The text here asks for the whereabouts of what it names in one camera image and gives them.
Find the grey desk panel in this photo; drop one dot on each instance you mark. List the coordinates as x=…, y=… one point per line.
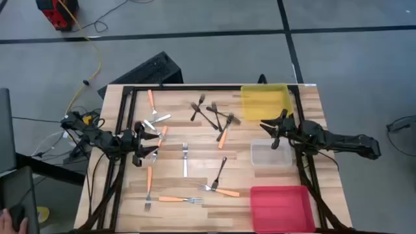
x=6, y=130

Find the yellow floor object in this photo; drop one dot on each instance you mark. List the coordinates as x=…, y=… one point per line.
x=44, y=214

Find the black floor beam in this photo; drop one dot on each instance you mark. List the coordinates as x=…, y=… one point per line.
x=48, y=167

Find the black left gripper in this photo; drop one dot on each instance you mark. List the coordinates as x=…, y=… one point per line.
x=131, y=143

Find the yellow plastic bin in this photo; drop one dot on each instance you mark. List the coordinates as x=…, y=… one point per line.
x=263, y=100

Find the red plastic bin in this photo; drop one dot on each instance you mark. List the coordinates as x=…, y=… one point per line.
x=279, y=211

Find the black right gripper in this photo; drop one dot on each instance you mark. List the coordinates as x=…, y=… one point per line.
x=287, y=128

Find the black metal table frame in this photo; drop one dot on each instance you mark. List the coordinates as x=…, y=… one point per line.
x=195, y=87

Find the black clamp mount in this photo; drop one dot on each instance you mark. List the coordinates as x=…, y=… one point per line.
x=262, y=79

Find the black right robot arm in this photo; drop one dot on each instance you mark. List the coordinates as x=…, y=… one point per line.
x=344, y=143

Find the person's hand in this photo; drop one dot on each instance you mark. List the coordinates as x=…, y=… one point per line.
x=6, y=224

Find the silver spoon in front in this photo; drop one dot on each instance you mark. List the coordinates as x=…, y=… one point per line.
x=170, y=199

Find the black computer mouse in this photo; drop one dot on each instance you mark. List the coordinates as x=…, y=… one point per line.
x=17, y=213

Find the red and black tool case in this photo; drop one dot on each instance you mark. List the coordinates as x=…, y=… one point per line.
x=55, y=18

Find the black desk surface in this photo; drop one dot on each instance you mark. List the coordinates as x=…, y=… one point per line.
x=19, y=188

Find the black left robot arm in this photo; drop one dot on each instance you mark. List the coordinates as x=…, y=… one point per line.
x=104, y=139

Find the clear plastic bin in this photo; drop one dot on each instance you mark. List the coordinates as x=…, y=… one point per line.
x=266, y=156

